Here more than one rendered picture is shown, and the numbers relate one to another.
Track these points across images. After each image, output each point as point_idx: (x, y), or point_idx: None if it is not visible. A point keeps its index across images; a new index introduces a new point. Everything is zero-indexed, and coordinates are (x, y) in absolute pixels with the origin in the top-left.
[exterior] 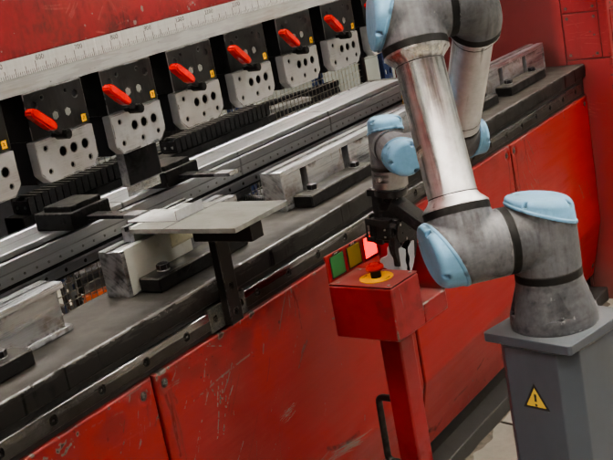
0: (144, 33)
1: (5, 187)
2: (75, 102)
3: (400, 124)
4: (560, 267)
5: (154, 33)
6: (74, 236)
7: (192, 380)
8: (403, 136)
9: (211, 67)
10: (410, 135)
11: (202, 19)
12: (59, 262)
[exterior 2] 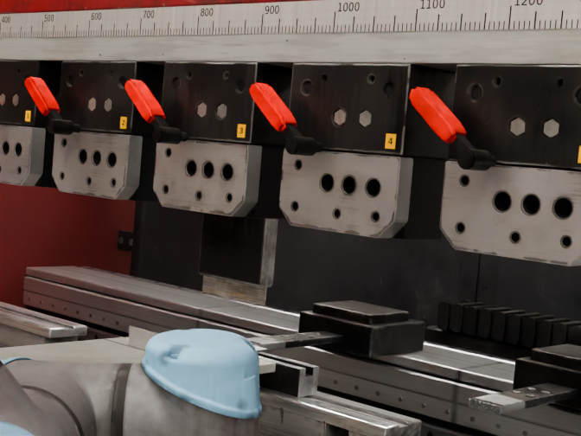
0: (263, 18)
1: (13, 168)
2: (118, 96)
3: (161, 372)
4: None
5: (283, 22)
6: (346, 363)
7: None
8: (24, 366)
9: (392, 128)
10: (19, 373)
11: (406, 18)
12: (320, 387)
